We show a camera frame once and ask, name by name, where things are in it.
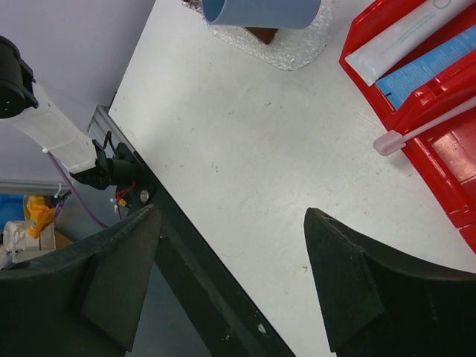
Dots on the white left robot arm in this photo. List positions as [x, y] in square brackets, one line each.
[27, 107]

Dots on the blue plastic cup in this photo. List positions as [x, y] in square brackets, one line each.
[280, 14]

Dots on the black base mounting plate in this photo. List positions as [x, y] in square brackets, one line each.
[225, 317]

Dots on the blue toothpaste tube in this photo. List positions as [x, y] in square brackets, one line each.
[398, 85]

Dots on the white pink toothbrush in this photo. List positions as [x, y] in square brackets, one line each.
[393, 141]

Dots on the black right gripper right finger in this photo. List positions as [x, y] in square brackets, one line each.
[378, 301]

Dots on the clear textured acrylic tray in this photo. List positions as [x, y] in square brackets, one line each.
[290, 49]

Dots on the white toothpaste tube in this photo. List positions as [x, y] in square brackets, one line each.
[386, 31]

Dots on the red plastic bin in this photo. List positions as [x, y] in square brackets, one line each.
[445, 155]

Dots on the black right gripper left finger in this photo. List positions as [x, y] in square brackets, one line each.
[82, 300]

